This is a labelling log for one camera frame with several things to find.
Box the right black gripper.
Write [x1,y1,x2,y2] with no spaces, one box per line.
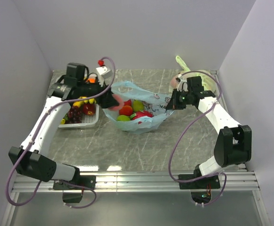
[165,89,192,110]

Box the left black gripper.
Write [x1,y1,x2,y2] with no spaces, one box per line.
[78,75,119,108]

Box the pink fake peach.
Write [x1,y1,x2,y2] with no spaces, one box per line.
[108,94,124,111]

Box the blue printed plastic bag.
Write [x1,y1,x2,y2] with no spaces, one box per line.
[103,81,174,134]

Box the green fake apple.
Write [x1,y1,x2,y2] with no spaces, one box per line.
[132,100,144,112]

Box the pink dragon fruit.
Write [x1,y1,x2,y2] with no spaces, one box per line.
[130,111,154,120]

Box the red yellow fake apple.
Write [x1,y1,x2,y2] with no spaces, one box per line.
[118,99,133,116]

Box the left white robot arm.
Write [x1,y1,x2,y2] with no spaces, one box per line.
[8,63,119,189]

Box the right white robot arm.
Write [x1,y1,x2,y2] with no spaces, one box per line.
[166,74,252,188]

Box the small red fake apple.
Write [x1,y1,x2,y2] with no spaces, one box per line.
[82,103,96,116]

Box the orange fake fruit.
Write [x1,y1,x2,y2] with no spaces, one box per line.
[86,78,96,83]

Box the tied green plastic bag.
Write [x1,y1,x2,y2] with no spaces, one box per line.
[168,56,217,94]

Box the white plastic fruit basket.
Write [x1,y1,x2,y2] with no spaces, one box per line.
[58,103,99,129]

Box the yellow banana bunch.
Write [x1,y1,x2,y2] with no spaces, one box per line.
[72,97,96,108]

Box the dark red grape bunch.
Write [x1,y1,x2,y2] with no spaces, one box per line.
[67,106,82,124]

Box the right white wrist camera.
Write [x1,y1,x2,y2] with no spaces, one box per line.
[176,74,188,92]

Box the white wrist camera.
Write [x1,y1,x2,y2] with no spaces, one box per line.
[176,74,188,92]
[95,60,113,83]

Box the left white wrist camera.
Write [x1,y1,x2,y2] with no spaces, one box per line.
[95,60,113,83]

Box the aluminium mounting rail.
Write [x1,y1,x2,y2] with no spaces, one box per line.
[12,171,260,193]

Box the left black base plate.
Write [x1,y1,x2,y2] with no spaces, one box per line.
[52,174,97,204]

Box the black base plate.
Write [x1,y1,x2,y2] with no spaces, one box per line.
[52,174,97,204]
[178,174,219,204]

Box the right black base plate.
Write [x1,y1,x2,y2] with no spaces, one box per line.
[178,174,219,204]

